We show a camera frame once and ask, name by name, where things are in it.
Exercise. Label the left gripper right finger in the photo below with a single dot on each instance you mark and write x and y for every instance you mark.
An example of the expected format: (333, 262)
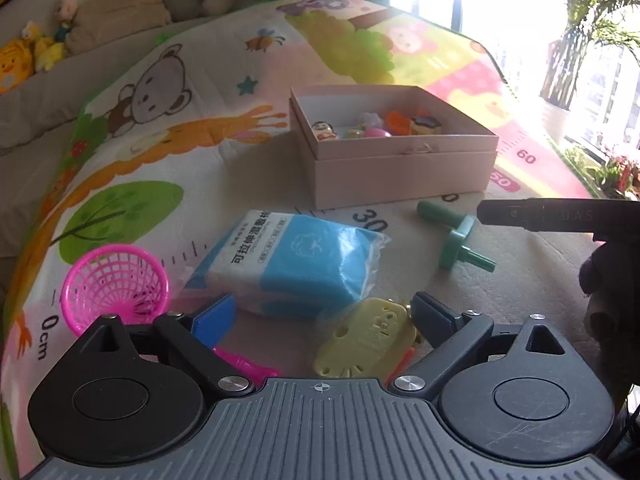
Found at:
(455, 338)

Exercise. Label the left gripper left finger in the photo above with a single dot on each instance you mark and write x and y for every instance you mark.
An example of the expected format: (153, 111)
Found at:
(187, 341)

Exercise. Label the orange plastic mold toy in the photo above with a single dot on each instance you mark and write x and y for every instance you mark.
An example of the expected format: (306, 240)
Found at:
(398, 124)

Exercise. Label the pink round bird toy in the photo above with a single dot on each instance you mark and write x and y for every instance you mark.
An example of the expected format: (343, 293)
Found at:
(367, 133)

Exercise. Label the cartoon boy keychain figure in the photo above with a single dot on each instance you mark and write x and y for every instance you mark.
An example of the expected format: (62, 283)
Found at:
(323, 131)

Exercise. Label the yellow pink stacking toy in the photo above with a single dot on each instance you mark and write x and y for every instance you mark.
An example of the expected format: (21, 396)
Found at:
(422, 125)

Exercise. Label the teal plastic roller toy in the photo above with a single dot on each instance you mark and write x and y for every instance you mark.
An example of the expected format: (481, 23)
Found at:
(460, 226)

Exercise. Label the yellow plastic mold card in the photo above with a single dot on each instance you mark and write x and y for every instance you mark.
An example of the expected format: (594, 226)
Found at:
(373, 341)

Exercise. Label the potted red flowers plant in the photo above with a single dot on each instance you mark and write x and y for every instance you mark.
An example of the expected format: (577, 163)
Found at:
(618, 178)

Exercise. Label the pink plastic net scoop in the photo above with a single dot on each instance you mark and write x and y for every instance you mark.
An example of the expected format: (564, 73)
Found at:
(128, 281)

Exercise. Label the blue white wipes pack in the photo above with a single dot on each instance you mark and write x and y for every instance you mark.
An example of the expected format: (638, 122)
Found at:
(289, 266)

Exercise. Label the colourful cartoon play mat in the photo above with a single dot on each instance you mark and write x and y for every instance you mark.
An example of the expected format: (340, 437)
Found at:
(196, 133)

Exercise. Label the pink cardboard box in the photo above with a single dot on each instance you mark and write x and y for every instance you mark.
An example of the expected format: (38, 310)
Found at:
(352, 172)

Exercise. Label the white small toy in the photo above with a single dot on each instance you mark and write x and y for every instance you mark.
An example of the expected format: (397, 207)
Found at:
(370, 120)

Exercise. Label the yellow duck plush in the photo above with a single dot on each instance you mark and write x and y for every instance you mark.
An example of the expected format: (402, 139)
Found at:
(45, 50)

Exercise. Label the yellow tiger plush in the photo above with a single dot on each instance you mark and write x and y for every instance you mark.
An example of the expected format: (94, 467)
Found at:
(16, 64)

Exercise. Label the beige pillow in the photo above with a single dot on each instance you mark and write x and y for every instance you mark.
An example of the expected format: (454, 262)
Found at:
(98, 22)

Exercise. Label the small doll figure plush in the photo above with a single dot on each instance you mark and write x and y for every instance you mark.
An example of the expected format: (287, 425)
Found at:
(67, 10)

